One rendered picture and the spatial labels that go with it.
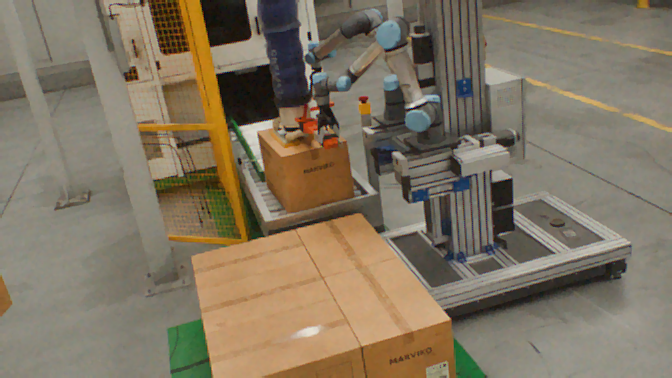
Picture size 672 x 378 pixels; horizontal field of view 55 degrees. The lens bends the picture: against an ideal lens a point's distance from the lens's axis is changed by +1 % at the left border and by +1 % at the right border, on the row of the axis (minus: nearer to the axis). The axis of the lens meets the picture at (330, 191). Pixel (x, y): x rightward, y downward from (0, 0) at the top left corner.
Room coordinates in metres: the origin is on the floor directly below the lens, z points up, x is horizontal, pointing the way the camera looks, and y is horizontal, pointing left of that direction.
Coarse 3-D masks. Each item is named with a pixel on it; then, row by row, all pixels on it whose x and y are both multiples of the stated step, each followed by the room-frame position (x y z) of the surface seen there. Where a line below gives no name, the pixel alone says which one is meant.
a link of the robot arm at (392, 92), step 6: (390, 78) 3.56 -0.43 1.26; (396, 78) 3.55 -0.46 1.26; (384, 84) 3.54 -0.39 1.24; (390, 84) 3.51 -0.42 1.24; (396, 84) 3.51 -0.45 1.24; (384, 90) 3.55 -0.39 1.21; (390, 90) 3.51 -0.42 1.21; (396, 90) 3.51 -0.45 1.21; (384, 96) 3.56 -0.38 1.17; (390, 96) 3.52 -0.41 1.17; (396, 96) 3.51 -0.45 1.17; (402, 96) 3.52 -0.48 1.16; (390, 102) 3.51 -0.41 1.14; (396, 102) 3.51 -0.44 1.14
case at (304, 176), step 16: (272, 128) 4.00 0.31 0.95; (272, 144) 3.67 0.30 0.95; (304, 144) 3.58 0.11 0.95; (272, 160) 3.68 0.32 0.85; (288, 160) 3.43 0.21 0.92; (304, 160) 3.46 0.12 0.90; (320, 160) 3.49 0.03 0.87; (336, 160) 3.51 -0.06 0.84; (272, 176) 3.77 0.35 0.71; (288, 176) 3.43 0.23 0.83; (304, 176) 3.45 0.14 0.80; (320, 176) 3.48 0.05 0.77; (336, 176) 3.51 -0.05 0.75; (352, 176) 3.54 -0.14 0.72; (288, 192) 3.43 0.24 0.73; (304, 192) 3.45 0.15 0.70; (320, 192) 3.48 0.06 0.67; (336, 192) 3.51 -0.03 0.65; (352, 192) 3.53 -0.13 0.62; (288, 208) 3.49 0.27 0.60; (304, 208) 3.44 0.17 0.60
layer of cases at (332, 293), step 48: (288, 240) 3.18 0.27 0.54; (336, 240) 3.09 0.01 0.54; (240, 288) 2.75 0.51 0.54; (288, 288) 2.68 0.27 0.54; (336, 288) 2.61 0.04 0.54; (384, 288) 2.55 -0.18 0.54; (240, 336) 2.34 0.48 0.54; (288, 336) 2.29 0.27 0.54; (336, 336) 2.24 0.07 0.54; (384, 336) 2.19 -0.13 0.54; (432, 336) 2.21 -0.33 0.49
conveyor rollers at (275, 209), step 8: (272, 120) 5.59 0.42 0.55; (240, 128) 5.52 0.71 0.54; (248, 128) 5.45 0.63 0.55; (256, 128) 5.43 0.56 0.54; (264, 128) 5.39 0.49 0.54; (232, 136) 5.32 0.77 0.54; (248, 136) 5.26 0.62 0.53; (256, 136) 5.19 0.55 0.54; (240, 144) 5.06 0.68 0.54; (256, 144) 5.00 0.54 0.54; (240, 152) 4.83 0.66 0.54; (256, 152) 4.78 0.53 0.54; (248, 160) 4.62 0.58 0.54; (248, 168) 4.44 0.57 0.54; (256, 176) 4.27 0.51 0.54; (256, 184) 4.09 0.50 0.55; (264, 184) 4.10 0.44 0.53; (264, 192) 3.92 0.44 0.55; (272, 192) 3.93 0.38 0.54; (360, 192) 3.69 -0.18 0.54; (264, 200) 3.82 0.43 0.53; (272, 200) 3.76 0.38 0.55; (272, 208) 3.66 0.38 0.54; (280, 208) 3.66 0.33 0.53; (272, 216) 3.56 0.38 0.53
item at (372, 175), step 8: (360, 104) 4.07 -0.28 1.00; (368, 104) 4.06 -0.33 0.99; (360, 112) 4.08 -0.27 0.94; (368, 112) 4.06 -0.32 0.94; (368, 120) 4.07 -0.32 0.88; (368, 152) 4.06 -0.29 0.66; (368, 160) 4.06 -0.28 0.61; (368, 168) 4.07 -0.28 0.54; (368, 176) 4.10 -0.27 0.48; (376, 176) 4.07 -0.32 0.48; (376, 184) 4.07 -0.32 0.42
